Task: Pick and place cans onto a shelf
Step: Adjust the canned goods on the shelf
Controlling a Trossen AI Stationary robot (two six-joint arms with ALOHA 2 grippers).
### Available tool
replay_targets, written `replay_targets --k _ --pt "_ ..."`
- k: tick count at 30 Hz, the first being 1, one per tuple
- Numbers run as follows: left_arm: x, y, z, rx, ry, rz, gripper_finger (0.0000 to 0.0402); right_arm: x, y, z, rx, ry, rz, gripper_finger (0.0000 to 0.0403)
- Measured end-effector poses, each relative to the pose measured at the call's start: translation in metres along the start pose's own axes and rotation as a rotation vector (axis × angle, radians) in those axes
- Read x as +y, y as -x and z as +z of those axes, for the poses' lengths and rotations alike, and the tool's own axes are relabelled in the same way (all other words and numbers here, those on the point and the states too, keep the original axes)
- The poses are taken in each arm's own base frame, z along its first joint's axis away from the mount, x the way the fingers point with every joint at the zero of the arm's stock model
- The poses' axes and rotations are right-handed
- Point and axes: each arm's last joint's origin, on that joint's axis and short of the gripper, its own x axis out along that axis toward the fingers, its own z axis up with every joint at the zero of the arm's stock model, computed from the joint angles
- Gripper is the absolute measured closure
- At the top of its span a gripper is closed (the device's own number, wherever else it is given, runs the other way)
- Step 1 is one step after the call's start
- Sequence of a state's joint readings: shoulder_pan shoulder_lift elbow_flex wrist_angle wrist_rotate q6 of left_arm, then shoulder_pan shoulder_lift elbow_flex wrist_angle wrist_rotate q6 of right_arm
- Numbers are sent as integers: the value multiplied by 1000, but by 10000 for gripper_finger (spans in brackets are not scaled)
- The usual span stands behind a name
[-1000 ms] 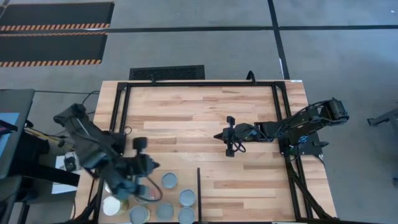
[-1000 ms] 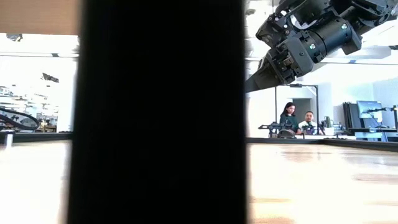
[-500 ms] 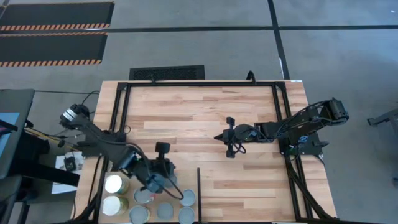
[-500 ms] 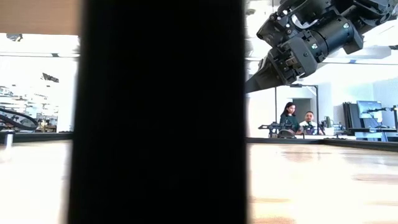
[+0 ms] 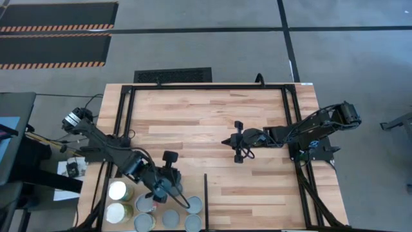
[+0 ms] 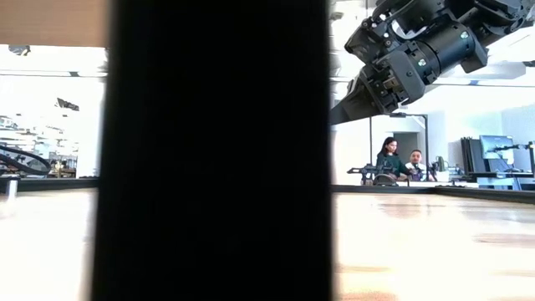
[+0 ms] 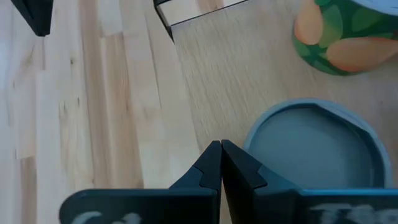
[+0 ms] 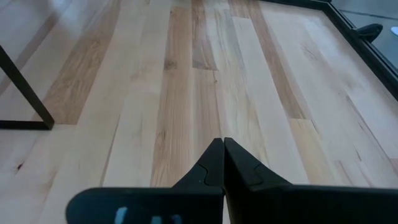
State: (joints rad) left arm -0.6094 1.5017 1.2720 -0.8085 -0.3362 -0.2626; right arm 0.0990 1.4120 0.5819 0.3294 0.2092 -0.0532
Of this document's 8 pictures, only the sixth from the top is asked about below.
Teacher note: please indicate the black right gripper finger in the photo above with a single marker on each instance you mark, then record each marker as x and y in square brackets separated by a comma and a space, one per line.
[355, 106]

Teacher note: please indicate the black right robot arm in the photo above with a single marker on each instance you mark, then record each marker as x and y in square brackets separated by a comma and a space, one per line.
[501, 16]

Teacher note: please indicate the black aluminium table frame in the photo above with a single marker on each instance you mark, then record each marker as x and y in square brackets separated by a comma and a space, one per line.
[480, 195]

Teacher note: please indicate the black gantry frame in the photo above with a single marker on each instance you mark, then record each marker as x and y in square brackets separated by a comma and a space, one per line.
[399, 114]

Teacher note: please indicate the person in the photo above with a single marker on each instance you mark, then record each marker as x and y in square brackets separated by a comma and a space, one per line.
[390, 161]
[416, 165]

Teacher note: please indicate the blue-grey desk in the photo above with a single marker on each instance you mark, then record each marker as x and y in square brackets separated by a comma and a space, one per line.
[501, 182]

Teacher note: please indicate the grey door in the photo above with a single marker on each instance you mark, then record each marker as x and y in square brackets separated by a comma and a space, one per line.
[407, 140]

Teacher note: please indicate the wooden shelf with black frame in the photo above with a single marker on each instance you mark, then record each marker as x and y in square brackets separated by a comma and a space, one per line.
[209, 167]

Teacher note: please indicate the black curved mount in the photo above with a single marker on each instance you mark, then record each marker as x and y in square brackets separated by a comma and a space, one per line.
[384, 180]

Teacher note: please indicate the light blue monitor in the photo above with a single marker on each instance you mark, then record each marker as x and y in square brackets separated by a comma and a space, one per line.
[495, 146]

